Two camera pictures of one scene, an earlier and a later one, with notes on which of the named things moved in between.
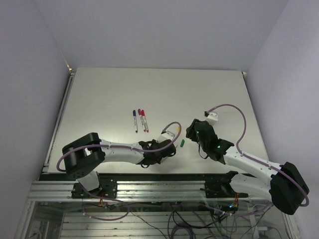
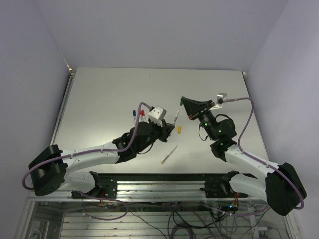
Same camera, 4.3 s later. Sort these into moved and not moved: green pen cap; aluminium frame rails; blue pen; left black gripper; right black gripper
Moved: right black gripper; left black gripper; green pen cap
Not moved: blue pen; aluminium frame rails
